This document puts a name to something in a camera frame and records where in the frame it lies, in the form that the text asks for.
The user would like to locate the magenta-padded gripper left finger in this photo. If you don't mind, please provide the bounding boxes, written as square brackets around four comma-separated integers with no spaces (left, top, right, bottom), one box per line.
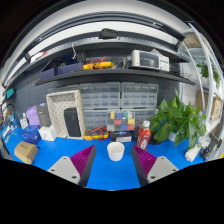
[46,144,98,188]

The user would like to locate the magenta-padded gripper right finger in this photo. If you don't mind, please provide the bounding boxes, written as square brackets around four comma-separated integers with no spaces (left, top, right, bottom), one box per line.
[130,144,180,188]

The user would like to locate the red drink bottle white cap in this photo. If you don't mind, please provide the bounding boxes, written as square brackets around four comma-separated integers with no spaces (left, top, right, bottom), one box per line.
[136,120,153,151]

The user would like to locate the white power adapter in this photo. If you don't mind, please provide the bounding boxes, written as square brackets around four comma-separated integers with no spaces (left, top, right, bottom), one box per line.
[184,146,202,163]

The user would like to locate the white carton box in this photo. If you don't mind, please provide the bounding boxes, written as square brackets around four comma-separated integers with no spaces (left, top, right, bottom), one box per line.
[38,125,58,142]

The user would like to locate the brown cardboard box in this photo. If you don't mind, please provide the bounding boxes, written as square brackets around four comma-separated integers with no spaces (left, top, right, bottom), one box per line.
[13,140,39,165]

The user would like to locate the black speaker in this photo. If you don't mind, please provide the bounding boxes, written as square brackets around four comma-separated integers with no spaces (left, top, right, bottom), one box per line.
[63,107,82,138]

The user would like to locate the white ceramic mug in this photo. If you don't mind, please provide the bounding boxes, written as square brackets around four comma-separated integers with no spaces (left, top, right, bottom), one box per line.
[106,141,126,162]

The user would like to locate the blue carton box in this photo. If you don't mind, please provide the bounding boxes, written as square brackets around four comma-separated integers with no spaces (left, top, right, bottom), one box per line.
[20,124,42,145]

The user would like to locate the green potted plant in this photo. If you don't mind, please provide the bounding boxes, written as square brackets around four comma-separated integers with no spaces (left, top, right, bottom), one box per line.
[148,88,208,149]

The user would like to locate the black box with white label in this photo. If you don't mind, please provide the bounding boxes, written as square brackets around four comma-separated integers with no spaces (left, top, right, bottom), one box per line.
[109,130,133,143]

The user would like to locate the grey small-parts drawer cabinet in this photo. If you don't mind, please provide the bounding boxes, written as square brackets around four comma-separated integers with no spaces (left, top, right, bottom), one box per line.
[79,82,122,110]
[134,108,158,125]
[82,109,109,133]
[120,82,159,109]

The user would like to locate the dark grey flat box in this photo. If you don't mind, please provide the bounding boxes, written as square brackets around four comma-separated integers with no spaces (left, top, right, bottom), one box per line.
[35,102,53,128]

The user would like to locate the purple plastic bag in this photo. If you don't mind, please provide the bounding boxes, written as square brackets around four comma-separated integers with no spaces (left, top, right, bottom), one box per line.
[25,105,42,127]

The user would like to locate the clear organizer with colourful parts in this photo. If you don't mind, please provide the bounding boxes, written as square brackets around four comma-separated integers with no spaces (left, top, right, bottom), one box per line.
[106,110,136,132]

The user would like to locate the white metal shelf rack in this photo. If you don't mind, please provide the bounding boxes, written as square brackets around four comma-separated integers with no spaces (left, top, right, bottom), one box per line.
[178,23,224,141]

